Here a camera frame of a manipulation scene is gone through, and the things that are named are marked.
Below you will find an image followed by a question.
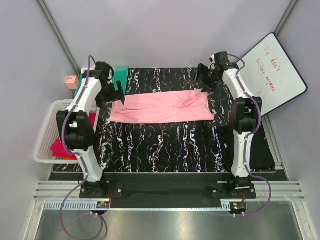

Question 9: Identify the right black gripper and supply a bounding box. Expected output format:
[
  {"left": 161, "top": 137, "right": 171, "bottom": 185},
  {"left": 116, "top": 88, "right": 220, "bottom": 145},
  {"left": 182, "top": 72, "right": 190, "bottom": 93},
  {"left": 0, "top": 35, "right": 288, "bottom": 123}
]
[{"left": 188, "top": 64, "right": 220, "bottom": 94}]

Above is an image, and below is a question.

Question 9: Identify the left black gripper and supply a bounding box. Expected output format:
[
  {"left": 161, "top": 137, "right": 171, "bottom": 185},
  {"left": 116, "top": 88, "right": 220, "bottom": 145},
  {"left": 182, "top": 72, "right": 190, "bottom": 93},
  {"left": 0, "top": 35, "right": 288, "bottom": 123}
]
[{"left": 95, "top": 81, "right": 124, "bottom": 110}]

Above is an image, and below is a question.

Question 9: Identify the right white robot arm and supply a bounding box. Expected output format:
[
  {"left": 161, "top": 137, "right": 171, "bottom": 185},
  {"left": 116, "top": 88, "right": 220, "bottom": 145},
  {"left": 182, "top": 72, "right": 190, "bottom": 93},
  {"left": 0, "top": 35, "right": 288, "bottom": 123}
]
[{"left": 192, "top": 51, "right": 263, "bottom": 199}]

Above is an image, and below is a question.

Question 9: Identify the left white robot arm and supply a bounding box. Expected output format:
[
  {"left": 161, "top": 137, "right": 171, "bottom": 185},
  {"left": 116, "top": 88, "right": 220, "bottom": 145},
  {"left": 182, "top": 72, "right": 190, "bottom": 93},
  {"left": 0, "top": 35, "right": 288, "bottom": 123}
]
[{"left": 56, "top": 61, "right": 125, "bottom": 198}]

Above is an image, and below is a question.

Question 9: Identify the green cutting mat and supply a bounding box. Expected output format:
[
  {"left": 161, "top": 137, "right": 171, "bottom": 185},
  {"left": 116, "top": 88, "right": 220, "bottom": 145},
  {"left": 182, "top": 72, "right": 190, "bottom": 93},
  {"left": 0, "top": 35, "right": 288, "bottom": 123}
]
[{"left": 74, "top": 66, "right": 130, "bottom": 100}]

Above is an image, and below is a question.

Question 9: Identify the pink cube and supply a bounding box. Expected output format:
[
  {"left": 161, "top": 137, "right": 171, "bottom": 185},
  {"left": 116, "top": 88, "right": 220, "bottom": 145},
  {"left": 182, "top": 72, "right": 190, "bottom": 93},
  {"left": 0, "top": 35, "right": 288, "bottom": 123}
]
[{"left": 64, "top": 75, "right": 79, "bottom": 90}]

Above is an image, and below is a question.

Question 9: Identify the black marble pattern mat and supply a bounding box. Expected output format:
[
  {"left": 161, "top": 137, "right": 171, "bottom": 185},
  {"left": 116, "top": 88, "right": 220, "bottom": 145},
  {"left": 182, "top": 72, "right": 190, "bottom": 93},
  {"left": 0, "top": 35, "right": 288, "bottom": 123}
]
[{"left": 48, "top": 66, "right": 288, "bottom": 181}]

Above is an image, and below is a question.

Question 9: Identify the white plastic laundry basket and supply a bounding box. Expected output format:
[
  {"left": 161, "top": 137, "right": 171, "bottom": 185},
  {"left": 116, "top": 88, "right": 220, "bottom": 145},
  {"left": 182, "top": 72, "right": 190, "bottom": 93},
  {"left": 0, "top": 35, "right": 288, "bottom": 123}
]
[{"left": 33, "top": 98, "right": 101, "bottom": 165}]

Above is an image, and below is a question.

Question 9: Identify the white whiteboard with red writing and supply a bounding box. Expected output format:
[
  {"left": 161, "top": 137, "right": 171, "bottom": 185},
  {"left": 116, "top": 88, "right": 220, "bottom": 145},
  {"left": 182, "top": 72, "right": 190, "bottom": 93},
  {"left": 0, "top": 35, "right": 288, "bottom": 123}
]
[{"left": 240, "top": 33, "right": 308, "bottom": 116}]

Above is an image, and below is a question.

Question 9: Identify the magenta t shirt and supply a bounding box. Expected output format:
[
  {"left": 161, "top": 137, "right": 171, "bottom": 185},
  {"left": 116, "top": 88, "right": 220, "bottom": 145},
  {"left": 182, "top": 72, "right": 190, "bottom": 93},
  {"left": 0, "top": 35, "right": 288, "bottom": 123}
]
[{"left": 50, "top": 112, "right": 97, "bottom": 161}]

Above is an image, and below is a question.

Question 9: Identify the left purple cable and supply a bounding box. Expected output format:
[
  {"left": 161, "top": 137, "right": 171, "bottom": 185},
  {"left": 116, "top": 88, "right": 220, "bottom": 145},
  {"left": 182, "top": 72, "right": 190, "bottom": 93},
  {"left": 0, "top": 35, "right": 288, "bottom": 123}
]
[{"left": 59, "top": 55, "right": 108, "bottom": 239}]

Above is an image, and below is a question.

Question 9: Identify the purple cable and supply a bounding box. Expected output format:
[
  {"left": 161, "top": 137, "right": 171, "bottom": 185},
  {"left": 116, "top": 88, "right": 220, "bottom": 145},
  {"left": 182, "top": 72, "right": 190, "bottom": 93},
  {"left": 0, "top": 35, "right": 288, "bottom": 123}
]
[
  {"left": 59, "top": 55, "right": 108, "bottom": 239},
  {"left": 209, "top": 52, "right": 273, "bottom": 217}
]

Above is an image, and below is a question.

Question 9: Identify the aluminium rail frame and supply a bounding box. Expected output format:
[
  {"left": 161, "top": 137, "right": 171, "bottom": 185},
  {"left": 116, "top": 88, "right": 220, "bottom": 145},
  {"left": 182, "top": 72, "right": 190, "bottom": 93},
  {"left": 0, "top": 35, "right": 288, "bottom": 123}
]
[{"left": 22, "top": 180, "right": 318, "bottom": 240}]

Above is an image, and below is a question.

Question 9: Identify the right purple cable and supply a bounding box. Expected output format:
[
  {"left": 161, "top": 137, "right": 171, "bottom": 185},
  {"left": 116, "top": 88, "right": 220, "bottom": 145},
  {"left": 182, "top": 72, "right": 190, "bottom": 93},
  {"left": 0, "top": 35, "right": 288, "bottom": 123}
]
[{"left": 209, "top": 52, "right": 273, "bottom": 217}]

